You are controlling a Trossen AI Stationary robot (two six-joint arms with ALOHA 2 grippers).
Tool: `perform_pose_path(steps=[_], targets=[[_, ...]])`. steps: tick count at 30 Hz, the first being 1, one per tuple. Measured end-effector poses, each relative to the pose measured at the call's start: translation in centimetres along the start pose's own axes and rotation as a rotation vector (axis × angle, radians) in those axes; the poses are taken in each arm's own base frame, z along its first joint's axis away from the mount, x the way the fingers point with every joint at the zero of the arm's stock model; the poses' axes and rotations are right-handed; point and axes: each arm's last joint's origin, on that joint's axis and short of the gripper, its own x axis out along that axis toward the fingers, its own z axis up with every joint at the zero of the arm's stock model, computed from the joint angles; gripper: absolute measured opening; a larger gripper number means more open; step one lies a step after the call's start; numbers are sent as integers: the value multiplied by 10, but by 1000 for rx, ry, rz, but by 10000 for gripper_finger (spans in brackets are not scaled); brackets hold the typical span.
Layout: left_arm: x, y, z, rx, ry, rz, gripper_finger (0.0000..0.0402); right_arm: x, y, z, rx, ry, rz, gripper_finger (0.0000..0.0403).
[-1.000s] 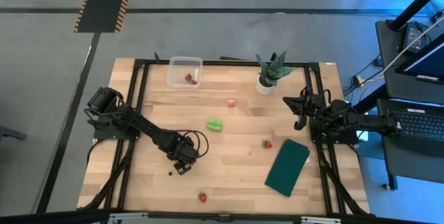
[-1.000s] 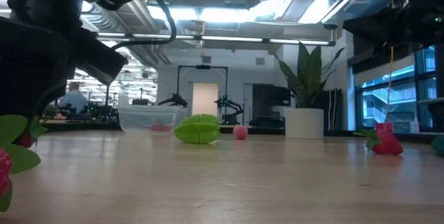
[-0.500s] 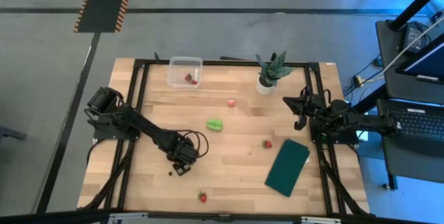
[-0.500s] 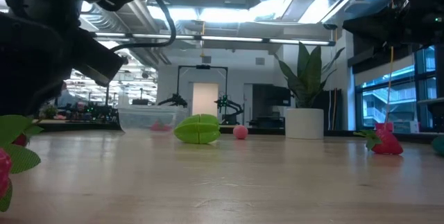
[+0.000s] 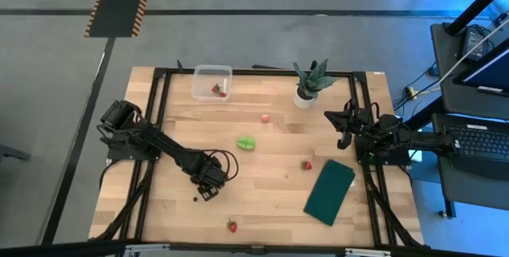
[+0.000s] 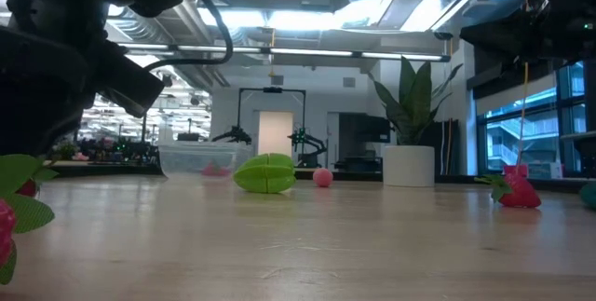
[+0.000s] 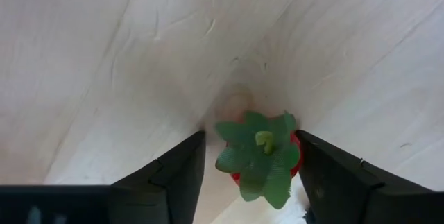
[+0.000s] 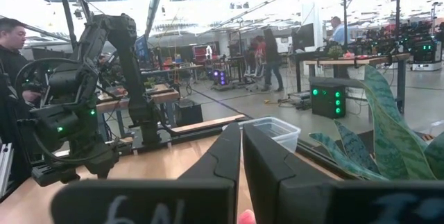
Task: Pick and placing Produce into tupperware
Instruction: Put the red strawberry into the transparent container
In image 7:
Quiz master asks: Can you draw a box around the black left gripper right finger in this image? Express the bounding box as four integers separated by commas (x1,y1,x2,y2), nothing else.
295,130,444,224

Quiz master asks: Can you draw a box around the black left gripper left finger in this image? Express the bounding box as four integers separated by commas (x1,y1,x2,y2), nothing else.
110,130,207,224

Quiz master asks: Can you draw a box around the red toy strawberry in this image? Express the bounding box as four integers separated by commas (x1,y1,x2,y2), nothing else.
214,110,302,210

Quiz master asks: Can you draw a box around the clear plastic tupperware container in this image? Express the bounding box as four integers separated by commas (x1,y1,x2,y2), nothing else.
0,0,444,224

